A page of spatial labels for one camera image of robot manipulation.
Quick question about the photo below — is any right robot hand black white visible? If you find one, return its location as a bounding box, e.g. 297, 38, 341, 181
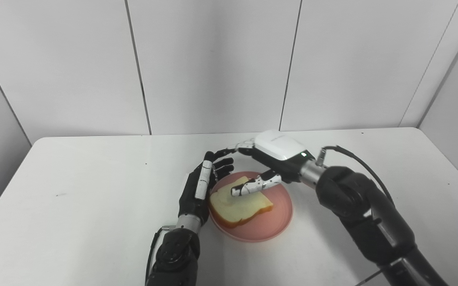
231, 129, 318, 197

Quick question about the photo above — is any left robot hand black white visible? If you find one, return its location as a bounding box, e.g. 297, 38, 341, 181
178, 149, 238, 227

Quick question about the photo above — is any slice of bread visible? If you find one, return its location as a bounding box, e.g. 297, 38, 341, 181
209, 176, 274, 229

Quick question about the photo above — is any pink round plate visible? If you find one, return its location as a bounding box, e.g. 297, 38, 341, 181
208, 171, 294, 243

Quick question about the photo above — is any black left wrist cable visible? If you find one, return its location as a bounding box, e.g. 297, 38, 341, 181
145, 225, 174, 286

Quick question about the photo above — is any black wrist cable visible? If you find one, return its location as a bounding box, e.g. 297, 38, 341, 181
316, 145, 396, 207
145, 225, 174, 286

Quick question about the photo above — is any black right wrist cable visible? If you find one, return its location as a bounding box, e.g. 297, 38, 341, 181
316, 145, 396, 207

